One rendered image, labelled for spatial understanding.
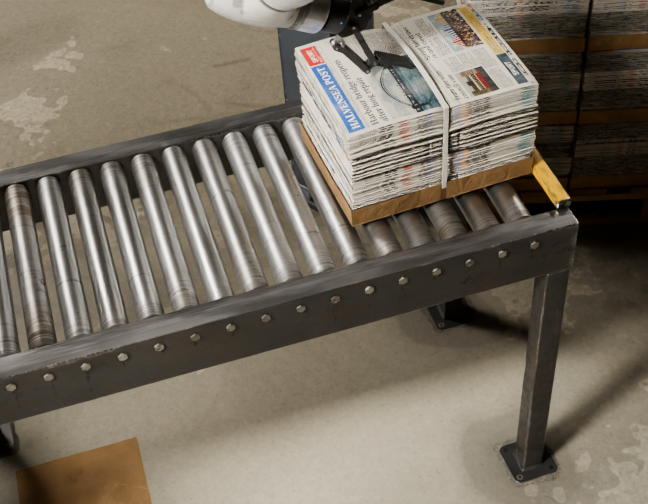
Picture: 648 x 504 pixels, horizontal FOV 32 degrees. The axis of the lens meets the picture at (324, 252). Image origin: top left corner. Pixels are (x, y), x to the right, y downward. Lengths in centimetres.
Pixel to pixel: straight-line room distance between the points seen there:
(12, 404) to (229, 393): 96
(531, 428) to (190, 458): 82
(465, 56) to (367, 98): 22
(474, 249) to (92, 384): 73
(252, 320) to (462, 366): 102
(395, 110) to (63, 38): 235
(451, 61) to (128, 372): 82
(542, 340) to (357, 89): 68
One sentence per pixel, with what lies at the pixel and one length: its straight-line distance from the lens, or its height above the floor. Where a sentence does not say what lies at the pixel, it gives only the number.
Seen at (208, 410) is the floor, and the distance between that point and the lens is 286.
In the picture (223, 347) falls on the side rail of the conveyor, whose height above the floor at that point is 73.
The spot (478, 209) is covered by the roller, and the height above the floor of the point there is 80.
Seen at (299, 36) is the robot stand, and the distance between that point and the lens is 299.
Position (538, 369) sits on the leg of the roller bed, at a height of 38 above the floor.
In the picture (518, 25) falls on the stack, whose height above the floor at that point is 69.
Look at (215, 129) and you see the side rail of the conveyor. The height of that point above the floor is 80.
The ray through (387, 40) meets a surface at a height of 103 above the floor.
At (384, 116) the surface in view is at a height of 103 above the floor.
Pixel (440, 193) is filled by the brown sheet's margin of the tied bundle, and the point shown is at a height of 83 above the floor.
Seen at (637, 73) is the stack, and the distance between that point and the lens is 296.
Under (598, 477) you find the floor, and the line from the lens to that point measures 275.
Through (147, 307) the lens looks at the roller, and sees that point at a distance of 202.
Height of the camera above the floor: 228
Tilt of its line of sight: 46 degrees down
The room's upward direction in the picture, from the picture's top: 5 degrees counter-clockwise
